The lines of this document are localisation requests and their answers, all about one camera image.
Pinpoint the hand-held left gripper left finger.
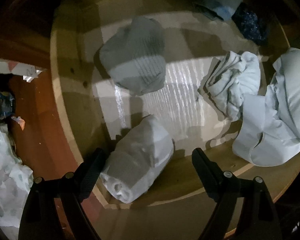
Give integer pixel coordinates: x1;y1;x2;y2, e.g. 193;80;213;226
17;147;107;240

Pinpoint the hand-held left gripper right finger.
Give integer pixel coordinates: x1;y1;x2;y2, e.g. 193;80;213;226
191;147;283;240

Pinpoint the wooden drawer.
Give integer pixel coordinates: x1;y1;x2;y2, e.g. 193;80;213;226
50;0;300;240

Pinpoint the light blue sock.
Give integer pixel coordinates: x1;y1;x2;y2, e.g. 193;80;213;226
194;0;244;22

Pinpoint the white drawer liner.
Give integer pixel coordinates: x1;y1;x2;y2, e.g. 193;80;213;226
92;22;265;143

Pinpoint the white spotted bedsheet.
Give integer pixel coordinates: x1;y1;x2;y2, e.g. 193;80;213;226
0;127;34;235

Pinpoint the pale blue crumpled garment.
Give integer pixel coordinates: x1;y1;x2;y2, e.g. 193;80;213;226
232;47;300;167

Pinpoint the small paper scrap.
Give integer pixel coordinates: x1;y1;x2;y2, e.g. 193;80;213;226
11;116;26;131

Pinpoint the white striped garment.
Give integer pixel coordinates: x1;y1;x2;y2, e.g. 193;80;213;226
197;51;262;122

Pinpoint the blue plastic packet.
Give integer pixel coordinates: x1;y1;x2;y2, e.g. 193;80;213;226
0;89;15;120

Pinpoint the grey rolled garment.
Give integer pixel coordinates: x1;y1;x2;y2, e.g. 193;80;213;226
99;16;167;96

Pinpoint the dark blue patterned garment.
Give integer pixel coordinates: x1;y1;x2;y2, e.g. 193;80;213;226
231;4;270;46

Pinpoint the wooden nightstand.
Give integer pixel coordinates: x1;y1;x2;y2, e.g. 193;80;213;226
0;0;95;64

